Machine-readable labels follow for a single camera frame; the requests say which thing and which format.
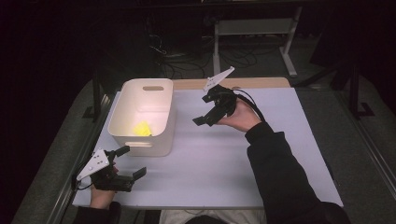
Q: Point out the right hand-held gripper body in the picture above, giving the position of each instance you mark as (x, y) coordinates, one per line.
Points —
(222, 98)

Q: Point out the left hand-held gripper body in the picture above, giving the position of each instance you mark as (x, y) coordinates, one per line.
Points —
(109, 182)

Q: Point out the yellow shuttlecock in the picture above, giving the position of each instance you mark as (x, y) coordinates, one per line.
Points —
(142, 129)

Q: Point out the white plastic storage bin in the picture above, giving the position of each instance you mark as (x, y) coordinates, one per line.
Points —
(140, 99)

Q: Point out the person's left hand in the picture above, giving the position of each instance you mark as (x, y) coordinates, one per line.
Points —
(101, 199)

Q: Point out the person's right hand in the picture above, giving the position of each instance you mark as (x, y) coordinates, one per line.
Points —
(243, 118)

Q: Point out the white table cover sheet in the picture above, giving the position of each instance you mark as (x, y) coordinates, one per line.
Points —
(202, 161)

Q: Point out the person's light trousers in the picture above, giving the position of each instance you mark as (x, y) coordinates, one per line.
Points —
(174, 217)

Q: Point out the black metal stand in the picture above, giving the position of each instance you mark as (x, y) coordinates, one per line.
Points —
(354, 90)
(97, 93)

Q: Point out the metal frame rail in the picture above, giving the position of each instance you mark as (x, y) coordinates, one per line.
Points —
(67, 193)
(383, 166)

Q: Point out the white metal desk frame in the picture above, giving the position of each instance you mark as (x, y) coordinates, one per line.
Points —
(249, 27)

